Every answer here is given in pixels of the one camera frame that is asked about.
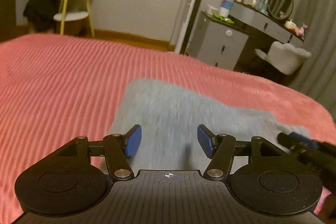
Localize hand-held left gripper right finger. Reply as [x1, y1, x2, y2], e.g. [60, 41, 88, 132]
[197, 124, 287, 179]

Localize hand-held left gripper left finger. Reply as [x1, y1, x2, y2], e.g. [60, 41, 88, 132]
[54, 124, 142, 179]

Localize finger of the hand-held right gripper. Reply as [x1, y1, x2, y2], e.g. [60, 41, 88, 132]
[277, 131, 324, 159]

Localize grey-blue fluffy towel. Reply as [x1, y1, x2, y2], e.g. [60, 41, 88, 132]
[101, 79, 315, 174]

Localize white fluffy chair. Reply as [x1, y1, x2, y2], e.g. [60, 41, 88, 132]
[255, 41, 312, 76]

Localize pink ribbed blanket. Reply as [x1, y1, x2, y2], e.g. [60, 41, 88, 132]
[0, 33, 334, 224]

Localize pink plush toy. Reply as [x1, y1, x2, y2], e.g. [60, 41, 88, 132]
[285, 18, 308, 38]

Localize grey curtain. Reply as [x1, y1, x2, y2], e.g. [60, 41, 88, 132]
[288, 0, 336, 115]

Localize grey vanity desk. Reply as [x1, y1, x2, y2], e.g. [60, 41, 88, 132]
[232, 0, 305, 73]

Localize green cloth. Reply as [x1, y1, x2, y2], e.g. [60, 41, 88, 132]
[213, 13, 236, 24]

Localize blue and white tub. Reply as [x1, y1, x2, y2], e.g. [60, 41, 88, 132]
[220, 0, 234, 17]

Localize round black-framed mirror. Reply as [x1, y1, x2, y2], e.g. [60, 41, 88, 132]
[266, 0, 294, 20]

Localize yellow two-tier side table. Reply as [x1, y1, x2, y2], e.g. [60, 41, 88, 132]
[52, 0, 95, 37]

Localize black cloth bundle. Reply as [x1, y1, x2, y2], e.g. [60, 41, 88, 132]
[23, 0, 62, 32]

